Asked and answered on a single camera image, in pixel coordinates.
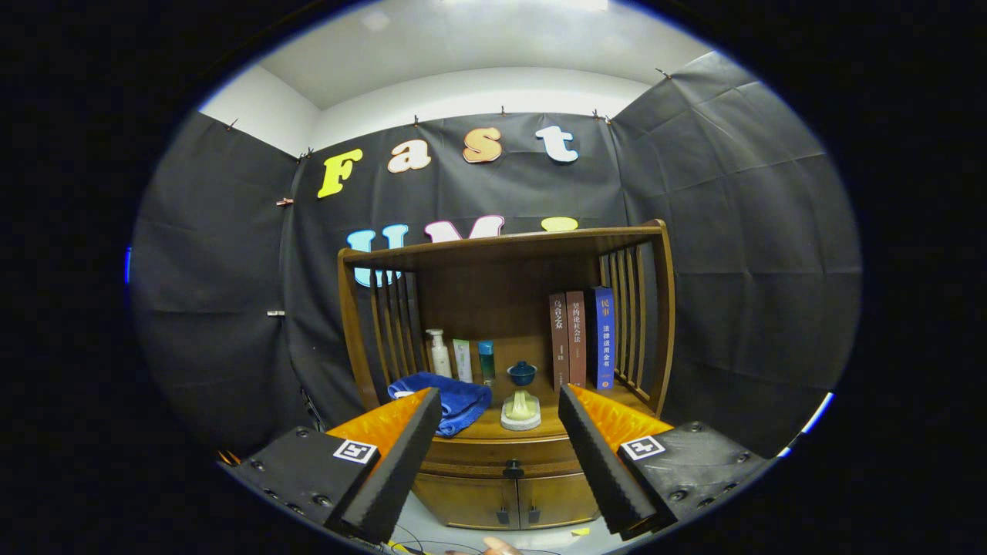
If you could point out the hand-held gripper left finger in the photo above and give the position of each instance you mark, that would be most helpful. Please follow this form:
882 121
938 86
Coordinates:
389 470

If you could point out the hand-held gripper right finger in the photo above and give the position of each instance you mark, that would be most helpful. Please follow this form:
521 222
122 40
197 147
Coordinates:
601 462

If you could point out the wooden drawer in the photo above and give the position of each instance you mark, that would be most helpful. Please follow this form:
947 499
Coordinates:
470 456

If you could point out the pale green packet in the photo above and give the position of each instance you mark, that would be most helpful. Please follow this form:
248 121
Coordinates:
521 408

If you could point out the wooden cabinet door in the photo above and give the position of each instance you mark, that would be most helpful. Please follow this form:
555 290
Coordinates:
555 501
463 501

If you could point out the wooden countertop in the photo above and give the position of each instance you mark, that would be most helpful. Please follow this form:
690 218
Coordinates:
493 432

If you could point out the wooden cabinet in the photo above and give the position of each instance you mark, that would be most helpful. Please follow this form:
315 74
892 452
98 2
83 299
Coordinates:
493 301

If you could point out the blue towel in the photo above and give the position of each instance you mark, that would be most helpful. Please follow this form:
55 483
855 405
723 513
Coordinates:
463 401

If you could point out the blue lidded tea bowl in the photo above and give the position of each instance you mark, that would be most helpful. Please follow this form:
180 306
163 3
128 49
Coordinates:
522 374

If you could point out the white pump bottle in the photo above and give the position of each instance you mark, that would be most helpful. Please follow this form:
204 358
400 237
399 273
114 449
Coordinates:
439 361

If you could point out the blue book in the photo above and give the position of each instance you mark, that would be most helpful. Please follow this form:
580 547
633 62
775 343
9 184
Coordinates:
604 339

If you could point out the reddish brown book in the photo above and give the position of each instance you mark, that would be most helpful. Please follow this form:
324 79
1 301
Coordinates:
577 339

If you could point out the white green tube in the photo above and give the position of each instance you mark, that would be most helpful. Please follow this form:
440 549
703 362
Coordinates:
463 362

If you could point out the dark brown book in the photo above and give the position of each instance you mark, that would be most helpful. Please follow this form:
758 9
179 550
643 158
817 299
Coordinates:
558 339

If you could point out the blue glass bottle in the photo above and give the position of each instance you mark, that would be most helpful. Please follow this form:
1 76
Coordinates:
486 362

